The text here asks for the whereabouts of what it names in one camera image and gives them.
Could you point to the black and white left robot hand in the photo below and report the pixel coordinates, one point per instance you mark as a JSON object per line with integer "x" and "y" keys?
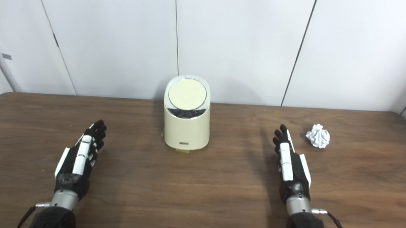
{"x": 82, "y": 156}

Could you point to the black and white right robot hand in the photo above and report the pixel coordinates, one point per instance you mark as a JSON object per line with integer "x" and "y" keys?
{"x": 286, "y": 163}

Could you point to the white paper ball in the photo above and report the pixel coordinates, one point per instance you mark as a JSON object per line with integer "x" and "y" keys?
{"x": 318, "y": 136}

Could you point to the cream round bin lid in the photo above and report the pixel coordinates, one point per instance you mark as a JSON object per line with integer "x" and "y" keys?
{"x": 187, "y": 94}

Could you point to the yellow tape under bin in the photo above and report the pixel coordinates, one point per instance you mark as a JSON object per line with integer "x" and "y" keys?
{"x": 182, "y": 150}

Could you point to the cream-colored trash bin body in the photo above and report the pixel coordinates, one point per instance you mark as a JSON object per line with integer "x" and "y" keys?
{"x": 186, "y": 130}

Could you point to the black wall panel hinge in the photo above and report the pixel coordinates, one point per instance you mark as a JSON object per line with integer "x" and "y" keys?
{"x": 55, "y": 40}

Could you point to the small grey wall label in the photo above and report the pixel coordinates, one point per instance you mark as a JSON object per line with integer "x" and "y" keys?
{"x": 7, "y": 56}

